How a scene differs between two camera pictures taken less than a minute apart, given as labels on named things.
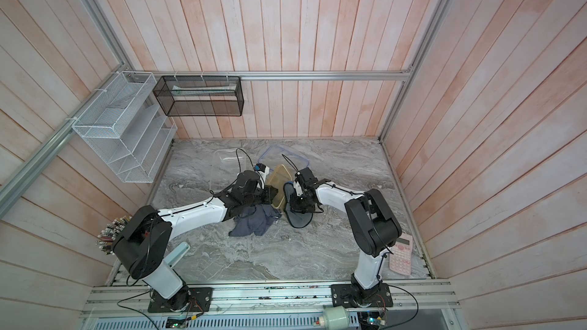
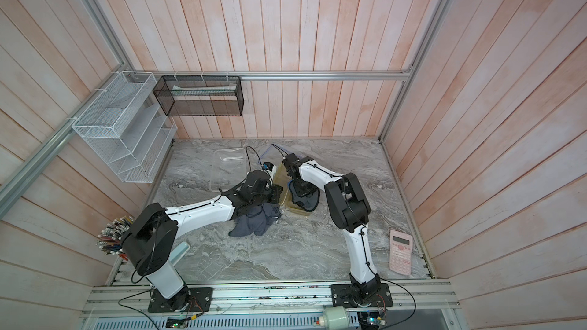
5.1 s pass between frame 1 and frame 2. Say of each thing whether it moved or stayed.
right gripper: moved
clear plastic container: stayed
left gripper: stayed
